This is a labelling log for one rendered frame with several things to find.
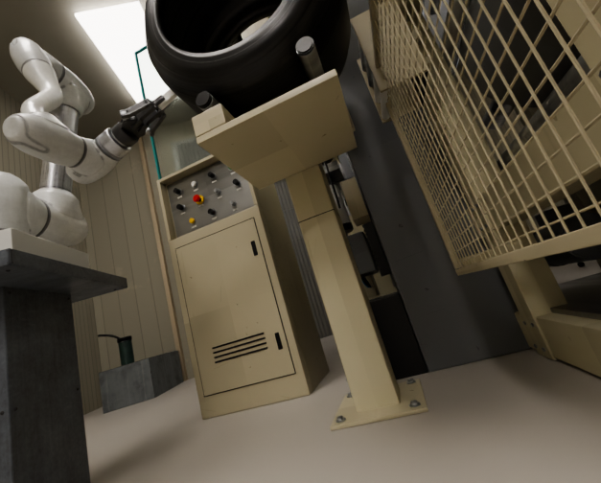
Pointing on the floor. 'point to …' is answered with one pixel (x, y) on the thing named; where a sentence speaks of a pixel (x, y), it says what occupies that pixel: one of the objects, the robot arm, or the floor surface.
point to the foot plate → (408, 397)
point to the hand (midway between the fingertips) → (166, 99)
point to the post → (341, 287)
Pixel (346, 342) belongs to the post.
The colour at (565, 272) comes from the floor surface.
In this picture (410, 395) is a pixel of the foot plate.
